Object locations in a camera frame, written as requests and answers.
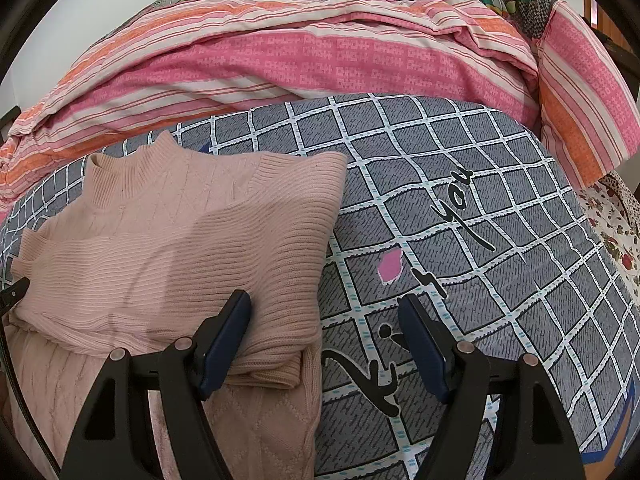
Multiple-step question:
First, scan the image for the pink orange striped quilt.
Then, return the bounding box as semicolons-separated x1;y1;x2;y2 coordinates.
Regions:
1;0;639;209

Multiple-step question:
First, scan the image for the grey checked bed blanket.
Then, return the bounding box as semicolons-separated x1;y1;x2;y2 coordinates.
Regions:
1;94;639;479

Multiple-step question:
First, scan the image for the black cable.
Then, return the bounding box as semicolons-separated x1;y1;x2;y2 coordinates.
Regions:
0;318;62;476

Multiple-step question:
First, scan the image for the white floral bed sheet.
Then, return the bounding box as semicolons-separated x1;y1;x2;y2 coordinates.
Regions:
578;171;640;304

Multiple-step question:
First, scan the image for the pink knit sweater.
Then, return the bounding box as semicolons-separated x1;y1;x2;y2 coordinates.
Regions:
6;132;347;479

